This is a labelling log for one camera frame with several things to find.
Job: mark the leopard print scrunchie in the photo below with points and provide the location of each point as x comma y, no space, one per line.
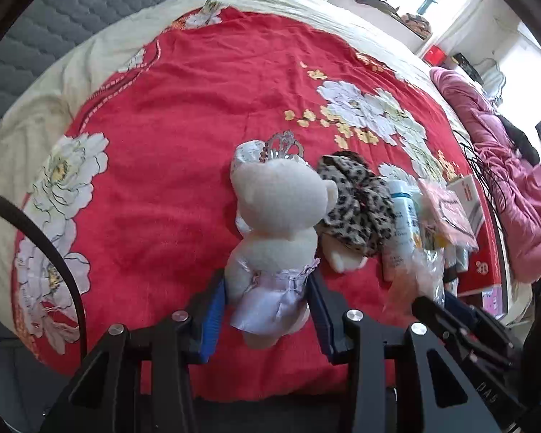
363,217

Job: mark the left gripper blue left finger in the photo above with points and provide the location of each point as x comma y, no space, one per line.
212,314

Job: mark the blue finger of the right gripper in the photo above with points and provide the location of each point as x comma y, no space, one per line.
459,310
432,314

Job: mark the white floral scrunchie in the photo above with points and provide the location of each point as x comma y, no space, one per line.
248,152

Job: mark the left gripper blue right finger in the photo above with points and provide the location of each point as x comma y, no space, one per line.
326,306

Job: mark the clothes on window sill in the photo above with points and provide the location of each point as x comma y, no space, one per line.
368,9

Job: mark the black garment on quilt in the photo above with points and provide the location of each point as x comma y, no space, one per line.
520,141

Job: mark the white orange vitamin bottle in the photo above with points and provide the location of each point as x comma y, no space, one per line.
398,250

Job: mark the white teddy bear satin dress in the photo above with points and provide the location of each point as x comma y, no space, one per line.
281,201

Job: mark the red floral blanket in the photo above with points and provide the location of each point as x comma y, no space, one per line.
242,142

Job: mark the red box on sill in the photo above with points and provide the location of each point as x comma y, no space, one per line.
434,56

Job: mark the pink face mask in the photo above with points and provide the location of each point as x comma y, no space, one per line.
448,215

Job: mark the pink quilt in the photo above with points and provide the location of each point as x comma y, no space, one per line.
514,183

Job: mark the silver tiara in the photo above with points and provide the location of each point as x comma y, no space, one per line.
282,145

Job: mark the red tissue box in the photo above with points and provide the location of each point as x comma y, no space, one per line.
485,265

